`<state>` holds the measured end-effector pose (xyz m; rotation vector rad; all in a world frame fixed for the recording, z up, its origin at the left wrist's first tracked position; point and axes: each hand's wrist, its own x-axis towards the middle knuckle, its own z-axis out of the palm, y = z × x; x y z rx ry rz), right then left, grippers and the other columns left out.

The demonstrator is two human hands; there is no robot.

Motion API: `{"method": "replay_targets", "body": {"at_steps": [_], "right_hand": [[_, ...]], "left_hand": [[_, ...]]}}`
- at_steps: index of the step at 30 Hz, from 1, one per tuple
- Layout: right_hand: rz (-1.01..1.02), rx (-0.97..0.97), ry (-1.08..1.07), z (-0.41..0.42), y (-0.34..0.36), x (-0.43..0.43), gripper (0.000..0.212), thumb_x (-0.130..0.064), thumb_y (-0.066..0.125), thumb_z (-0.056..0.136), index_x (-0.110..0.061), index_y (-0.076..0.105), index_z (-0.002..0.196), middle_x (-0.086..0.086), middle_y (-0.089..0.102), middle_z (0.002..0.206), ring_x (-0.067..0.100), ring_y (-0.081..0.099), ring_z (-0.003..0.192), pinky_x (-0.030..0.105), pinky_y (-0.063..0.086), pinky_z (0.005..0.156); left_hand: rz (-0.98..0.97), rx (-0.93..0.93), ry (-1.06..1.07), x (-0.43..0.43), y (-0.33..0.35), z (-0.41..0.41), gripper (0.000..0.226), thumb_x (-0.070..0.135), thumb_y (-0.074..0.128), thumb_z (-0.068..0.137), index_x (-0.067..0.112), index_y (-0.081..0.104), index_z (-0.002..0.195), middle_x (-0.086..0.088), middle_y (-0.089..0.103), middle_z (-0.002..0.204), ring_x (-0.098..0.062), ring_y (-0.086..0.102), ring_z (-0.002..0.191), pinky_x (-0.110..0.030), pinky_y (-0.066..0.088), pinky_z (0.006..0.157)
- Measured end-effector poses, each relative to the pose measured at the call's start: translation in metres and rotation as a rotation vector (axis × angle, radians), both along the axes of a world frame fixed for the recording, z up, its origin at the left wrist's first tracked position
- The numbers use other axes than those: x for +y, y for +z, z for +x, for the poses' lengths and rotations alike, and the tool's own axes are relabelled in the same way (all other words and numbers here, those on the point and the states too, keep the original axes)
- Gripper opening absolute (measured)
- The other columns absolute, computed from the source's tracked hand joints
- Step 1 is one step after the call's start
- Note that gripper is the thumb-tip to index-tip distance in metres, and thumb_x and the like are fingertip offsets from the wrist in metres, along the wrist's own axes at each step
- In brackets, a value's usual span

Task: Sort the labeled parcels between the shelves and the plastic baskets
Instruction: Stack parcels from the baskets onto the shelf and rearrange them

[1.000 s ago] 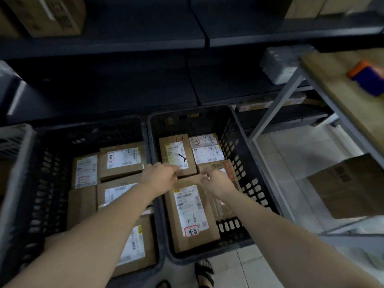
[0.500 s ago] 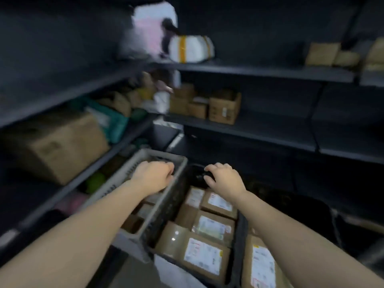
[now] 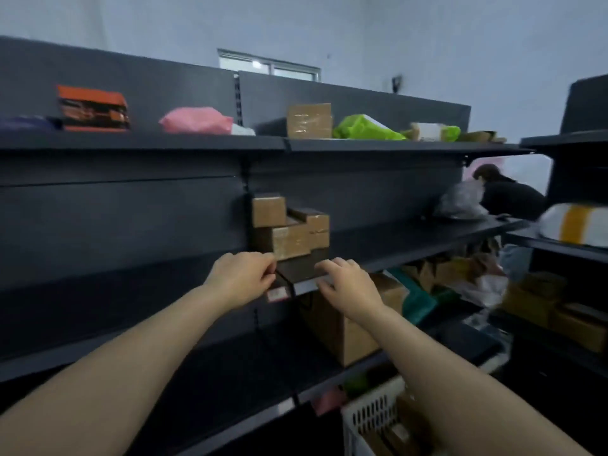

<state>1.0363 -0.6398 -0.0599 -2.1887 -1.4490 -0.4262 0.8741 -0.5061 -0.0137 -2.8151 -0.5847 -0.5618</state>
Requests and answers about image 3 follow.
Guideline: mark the person's left hand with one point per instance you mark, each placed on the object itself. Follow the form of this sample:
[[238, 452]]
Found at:
[[237, 280]]

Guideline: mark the person's right hand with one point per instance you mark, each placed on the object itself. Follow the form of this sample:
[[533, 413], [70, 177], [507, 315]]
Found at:
[[354, 292]]

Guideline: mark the person's left thumb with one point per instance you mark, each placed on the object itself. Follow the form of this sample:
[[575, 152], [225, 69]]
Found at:
[[267, 281]]

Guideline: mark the person's right thumb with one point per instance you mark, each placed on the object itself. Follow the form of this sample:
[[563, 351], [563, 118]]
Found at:
[[325, 288]]

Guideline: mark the person's left forearm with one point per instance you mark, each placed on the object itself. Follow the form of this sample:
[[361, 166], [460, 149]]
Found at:
[[109, 379]]

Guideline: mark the person's right forearm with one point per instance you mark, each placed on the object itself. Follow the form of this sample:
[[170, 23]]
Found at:
[[456, 389]]

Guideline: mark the shelf price label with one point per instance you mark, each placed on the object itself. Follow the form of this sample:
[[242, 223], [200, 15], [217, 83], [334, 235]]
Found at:
[[278, 294]]

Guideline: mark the wide taped cardboard box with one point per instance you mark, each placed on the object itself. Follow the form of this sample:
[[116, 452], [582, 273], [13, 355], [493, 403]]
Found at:
[[285, 242]]

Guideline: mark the large brown cardboard box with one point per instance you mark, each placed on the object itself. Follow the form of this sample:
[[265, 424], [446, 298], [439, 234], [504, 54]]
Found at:
[[351, 337]]

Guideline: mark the cardboard box with dark tape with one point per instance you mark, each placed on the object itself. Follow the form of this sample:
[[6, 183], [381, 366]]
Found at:
[[314, 227]]

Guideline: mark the small square cardboard box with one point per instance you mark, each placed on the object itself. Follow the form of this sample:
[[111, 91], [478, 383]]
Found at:
[[269, 211]]

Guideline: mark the teal plastic parcel bag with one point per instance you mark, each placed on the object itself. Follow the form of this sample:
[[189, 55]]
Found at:
[[420, 299]]

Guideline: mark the pink packet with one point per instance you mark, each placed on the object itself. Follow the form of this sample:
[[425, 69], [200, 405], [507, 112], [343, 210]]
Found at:
[[328, 401]]

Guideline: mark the pile of brown cardboard boxes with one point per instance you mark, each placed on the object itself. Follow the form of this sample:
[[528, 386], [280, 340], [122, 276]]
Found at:
[[451, 268]]

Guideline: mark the white plastic basket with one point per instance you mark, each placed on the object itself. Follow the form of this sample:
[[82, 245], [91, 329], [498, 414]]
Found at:
[[368, 415]]

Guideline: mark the long dark metal shelving unit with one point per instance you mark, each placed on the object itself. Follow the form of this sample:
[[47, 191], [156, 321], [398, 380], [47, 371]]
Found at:
[[142, 223]]

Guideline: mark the small white packet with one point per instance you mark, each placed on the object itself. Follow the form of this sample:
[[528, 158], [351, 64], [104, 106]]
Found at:
[[243, 130]]

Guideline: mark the white crumpled plastic bag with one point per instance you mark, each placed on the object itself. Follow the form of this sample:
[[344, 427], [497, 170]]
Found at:
[[482, 289]]

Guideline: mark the brown box in basket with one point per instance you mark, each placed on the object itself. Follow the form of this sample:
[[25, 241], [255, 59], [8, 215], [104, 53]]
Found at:
[[399, 429]]

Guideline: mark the grey plastic bag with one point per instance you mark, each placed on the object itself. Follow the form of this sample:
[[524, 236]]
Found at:
[[461, 201]]

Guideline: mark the bright green parcel bag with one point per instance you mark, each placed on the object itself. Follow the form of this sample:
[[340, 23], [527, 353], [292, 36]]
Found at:
[[363, 128]]

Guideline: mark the taped brown cardboard box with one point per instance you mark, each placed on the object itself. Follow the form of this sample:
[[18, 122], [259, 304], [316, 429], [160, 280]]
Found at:
[[309, 121]]

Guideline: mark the pink plastic parcel bag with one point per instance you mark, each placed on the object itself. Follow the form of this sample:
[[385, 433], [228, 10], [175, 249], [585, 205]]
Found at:
[[197, 121]]

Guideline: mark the white and green packet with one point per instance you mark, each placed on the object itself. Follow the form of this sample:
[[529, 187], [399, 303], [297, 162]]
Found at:
[[432, 131]]

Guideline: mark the pale blue plastic bag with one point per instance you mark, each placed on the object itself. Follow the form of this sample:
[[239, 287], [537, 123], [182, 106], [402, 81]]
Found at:
[[515, 261]]

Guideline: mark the flat brown packet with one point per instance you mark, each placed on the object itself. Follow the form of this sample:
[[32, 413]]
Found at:
[[480, 136]]

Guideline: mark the orange and black box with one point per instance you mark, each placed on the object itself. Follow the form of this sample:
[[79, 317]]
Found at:
[[92, 109]]

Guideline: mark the white parcel with yellow stripe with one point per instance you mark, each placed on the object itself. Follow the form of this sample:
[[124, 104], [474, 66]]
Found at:
[[574, 224]]

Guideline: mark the flat yellowish cardboard box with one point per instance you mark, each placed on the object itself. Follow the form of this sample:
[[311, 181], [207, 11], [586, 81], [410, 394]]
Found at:
[[582, 327]]

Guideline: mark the narrow dark metal shelving unit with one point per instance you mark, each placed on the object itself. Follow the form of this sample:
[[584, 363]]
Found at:
[[579, 161]]

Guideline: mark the purple packet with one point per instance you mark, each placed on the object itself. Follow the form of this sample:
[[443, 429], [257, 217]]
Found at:
[[26, 123]]

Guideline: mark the window with metal frame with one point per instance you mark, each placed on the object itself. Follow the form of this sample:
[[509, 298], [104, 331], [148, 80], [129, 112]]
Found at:
[[268, 66]]

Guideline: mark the small dark wall fixture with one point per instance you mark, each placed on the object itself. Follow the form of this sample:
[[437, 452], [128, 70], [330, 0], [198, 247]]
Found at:
[[397, 84]]

